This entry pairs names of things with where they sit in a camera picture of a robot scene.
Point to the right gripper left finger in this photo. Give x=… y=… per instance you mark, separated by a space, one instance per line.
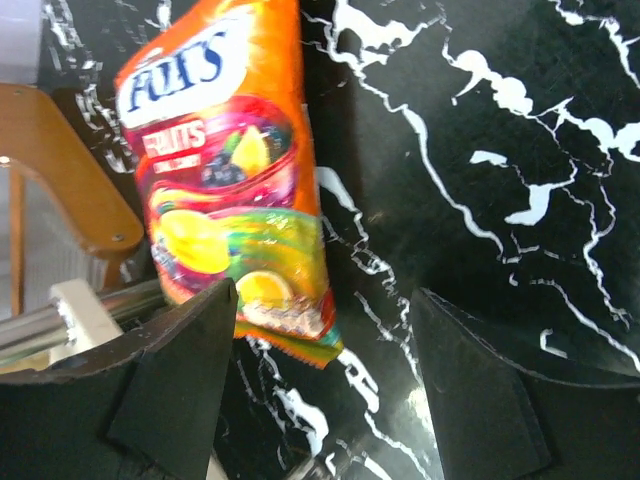
x=142 y=406

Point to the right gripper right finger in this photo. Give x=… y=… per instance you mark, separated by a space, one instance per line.
x=502 y=409

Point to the orange Fox's candy bag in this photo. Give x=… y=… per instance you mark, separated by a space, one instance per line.
x=213 y=113

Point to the white two-tier shelf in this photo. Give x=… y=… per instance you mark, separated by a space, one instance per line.
x=75 y=320

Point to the black marble mat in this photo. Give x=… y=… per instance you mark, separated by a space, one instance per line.
x=488 y=150

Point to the brown wooden rack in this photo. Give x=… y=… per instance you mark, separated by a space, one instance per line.
x=38 y=143

